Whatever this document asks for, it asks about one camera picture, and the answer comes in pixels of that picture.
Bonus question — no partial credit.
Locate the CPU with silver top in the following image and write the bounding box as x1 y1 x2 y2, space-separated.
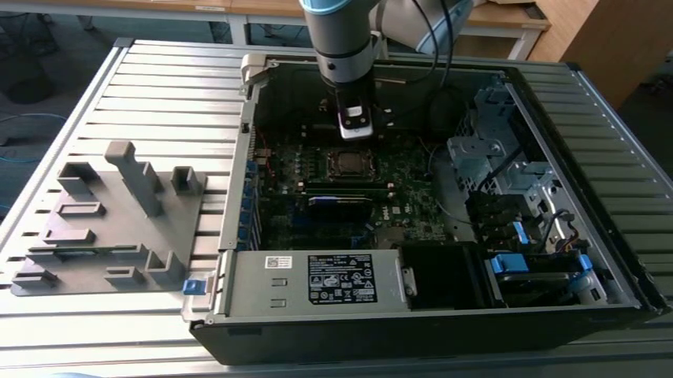
337 152 368 173

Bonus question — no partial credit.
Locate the metal socket cover frame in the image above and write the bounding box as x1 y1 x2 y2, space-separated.
328 148 376 179

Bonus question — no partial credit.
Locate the metal CPU socket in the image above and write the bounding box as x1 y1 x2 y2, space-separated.
324 146 379 183

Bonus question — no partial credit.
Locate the silver drive cage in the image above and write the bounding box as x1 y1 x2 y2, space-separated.
444 84 568 221

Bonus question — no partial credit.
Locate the green motherboard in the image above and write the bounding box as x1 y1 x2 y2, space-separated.
249 132 478 253

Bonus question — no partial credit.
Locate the silver power supply unit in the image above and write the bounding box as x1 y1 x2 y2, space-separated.
224 248 419 319

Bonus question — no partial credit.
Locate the wooden cabinet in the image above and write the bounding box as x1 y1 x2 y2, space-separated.
527 0 673 111

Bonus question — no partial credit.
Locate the grey parts rack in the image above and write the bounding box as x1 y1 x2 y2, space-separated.
7 140 210 296

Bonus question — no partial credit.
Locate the black disk drive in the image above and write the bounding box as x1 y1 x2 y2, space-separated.
492 270 576 308

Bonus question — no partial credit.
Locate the dark office chair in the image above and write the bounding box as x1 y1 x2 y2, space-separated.
0 11 60 104

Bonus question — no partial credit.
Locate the black PC case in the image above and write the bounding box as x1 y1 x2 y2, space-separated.
180 53 673 366

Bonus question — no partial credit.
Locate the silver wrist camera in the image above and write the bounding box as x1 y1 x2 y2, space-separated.
335 104 377 142

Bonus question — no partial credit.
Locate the grey case handle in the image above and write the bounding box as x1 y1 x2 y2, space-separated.
238 54 268 87

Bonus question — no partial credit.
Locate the black drive data cable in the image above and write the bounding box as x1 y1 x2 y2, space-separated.
475 141 527 198

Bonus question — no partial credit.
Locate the wooden desk white frame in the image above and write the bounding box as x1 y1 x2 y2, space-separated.
229 0 551 60
0 0 234 44

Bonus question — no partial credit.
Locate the wide blue carrier handle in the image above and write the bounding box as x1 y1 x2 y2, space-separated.
487 253 530 276

